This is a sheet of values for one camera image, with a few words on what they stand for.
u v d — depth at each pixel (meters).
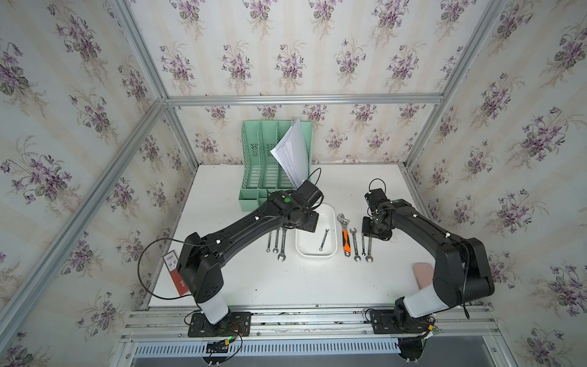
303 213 0.57
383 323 0.73
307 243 0.92
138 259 0.80
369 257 0.88
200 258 0.47
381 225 0.74
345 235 0.93
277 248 0.91
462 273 0.44
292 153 0.93
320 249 0.90
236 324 0.73
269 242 0.93
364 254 0.89
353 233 0.96
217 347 0.72
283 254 0.88
